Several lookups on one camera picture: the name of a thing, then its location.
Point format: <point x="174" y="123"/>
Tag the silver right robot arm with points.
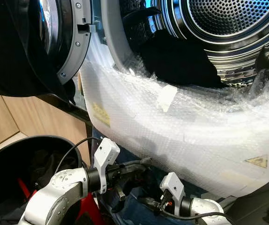
<point x="205" y="208"/>

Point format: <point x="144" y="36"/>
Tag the black garment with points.
<point x="176" y="61"/>

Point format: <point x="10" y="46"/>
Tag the dark clothes pile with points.
<point x="45" y="164"/>

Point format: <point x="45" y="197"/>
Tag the wooden cabinet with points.
<point x="31" y="122"/>

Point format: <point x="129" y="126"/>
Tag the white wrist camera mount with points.
<point x="105" y="154"/>
<point x="172" y="187"/>

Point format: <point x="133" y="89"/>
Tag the round black laundry basket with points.
<point x="3" y="164"/>

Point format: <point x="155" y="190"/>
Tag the grey rubber door gasket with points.
<point x="110" y="33"/>

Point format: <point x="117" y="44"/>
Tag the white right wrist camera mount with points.
<point x="172" y="187"/>

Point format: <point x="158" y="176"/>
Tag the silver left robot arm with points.
<point x="55" y="192"/>

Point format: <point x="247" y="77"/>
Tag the bubble-wrapped white washing machine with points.
<point x="195" y="136"/>

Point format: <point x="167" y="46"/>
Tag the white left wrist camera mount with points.
<point x="105" y="154"/>

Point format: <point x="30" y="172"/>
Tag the perforated steel washer drum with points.
<point x="237" y="18"/>

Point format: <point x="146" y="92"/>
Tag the white tape piece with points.
<point x="166" y="98"/>

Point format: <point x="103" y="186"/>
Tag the yellow rectangular label sticker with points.
<point x="100" y="114"/>

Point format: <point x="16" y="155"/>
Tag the blue denim jeans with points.
<point x="134" y="212"/>

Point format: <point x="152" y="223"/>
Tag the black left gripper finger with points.
<point x="139" y="164"/>
<point x="121" y="199"/>

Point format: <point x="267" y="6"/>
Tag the round washer door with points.
<point x="12" y="47"/>

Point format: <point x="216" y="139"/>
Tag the yellow triangle warning sticker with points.
<point x="258" y="162"/>

